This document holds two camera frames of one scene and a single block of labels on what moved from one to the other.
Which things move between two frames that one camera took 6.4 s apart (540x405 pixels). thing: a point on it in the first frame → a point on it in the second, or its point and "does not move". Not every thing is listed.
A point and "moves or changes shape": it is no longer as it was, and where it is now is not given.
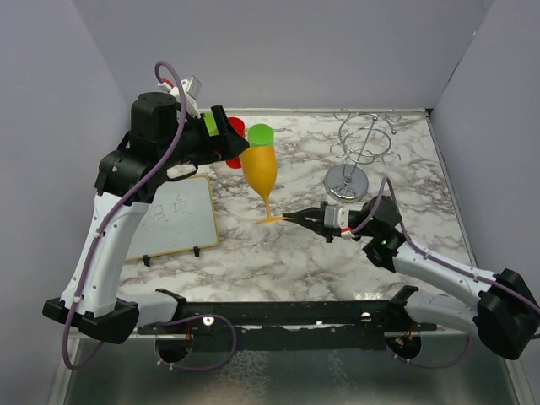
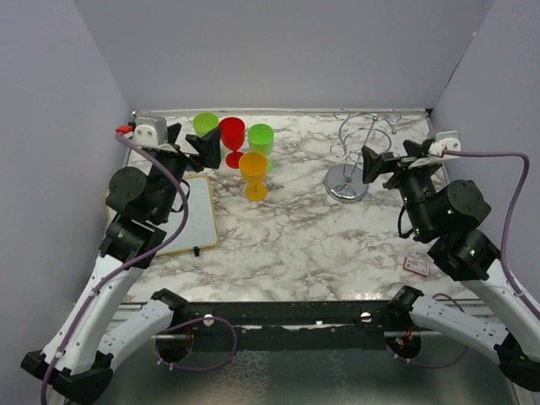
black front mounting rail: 288,326 does not move
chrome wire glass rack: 362,137 does not move
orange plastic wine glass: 261,164 moves or changes shape
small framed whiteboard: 180,218 does not move
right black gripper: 312,218 → 374,164
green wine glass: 210,124 does not move
